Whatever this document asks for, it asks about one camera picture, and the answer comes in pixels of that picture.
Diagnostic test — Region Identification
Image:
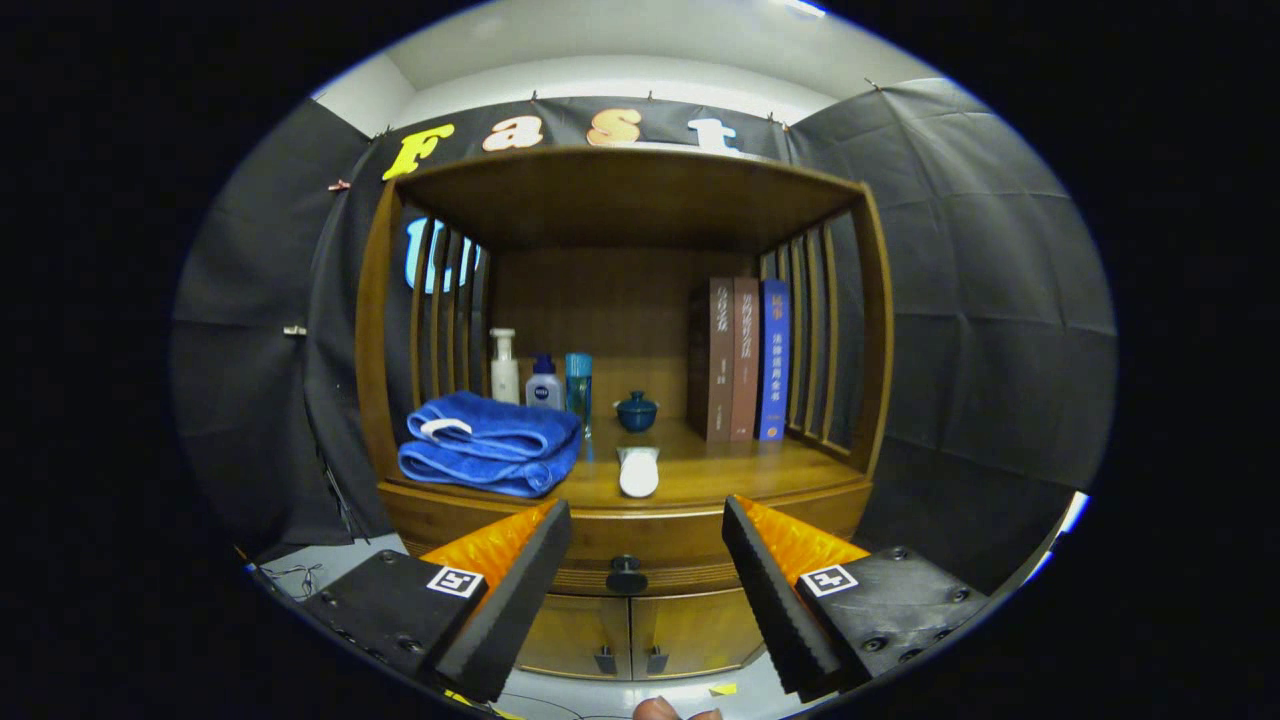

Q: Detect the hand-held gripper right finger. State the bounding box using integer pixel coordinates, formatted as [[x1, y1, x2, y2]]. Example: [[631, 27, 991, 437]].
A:
[[722, 495, 991, 703]]

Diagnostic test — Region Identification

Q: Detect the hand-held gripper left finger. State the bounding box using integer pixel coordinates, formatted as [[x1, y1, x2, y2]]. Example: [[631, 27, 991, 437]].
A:
[[300, 499, 574, 704]]

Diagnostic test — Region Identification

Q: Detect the white tube with green end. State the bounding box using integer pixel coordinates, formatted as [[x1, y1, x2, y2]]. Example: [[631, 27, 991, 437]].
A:
[[617, 446, 661, 499]]

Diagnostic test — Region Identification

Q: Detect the wooden cabinet door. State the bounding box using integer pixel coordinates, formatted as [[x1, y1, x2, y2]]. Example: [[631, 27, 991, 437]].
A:
[[630, 590, 766, 681], [515, 595, 633, 681]]

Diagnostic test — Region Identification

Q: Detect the wooden countertop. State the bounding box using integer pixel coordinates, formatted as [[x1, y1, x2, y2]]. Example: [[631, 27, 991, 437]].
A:
[[385, 415, 871, 511]]

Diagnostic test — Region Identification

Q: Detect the wooden cabinet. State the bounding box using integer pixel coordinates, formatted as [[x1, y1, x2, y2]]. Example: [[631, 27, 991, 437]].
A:
[[355, 145, 896, 683]]

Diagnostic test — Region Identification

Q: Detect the blue folded towel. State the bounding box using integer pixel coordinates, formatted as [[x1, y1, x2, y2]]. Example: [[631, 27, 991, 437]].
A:
[[398, 390, 583, 499]]

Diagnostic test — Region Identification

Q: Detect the white bottle with blue cap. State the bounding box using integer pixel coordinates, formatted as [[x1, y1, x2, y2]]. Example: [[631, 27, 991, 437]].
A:
[[526, 354, 565, 411]]

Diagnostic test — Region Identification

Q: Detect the tall teal bottle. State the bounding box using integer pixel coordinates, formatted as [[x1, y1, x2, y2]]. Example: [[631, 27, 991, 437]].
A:
[[565, 352, 593, 438]]

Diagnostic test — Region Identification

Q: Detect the dark blue lidded teacup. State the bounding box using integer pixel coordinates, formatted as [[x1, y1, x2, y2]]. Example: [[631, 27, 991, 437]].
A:
[[614, 391, 660, 434]]

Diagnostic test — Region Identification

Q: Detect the white pump bottle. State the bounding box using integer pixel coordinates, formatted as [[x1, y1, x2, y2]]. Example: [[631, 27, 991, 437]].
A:
[[489, 328, 521, 406]]

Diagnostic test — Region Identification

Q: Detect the blue book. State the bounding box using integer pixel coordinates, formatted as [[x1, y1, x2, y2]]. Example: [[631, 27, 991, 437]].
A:
[[757, 279, 791, 442]]

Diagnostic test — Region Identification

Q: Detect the reddish brown book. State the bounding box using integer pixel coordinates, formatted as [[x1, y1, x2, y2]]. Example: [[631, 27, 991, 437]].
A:
[[731, 277, 761, 442]]

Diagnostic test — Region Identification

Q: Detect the dark brown book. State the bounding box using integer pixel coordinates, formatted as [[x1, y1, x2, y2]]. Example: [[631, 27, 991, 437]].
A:
[[688, 277, 736, 444]]

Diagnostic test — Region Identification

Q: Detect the white panel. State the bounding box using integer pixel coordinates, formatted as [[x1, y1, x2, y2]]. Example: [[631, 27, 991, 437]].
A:
[[1040, 490, 1091, 581]]

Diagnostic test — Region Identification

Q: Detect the tangle of floor cables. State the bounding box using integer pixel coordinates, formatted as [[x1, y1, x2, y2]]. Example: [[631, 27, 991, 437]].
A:
[[255, 563, 326, 601]]

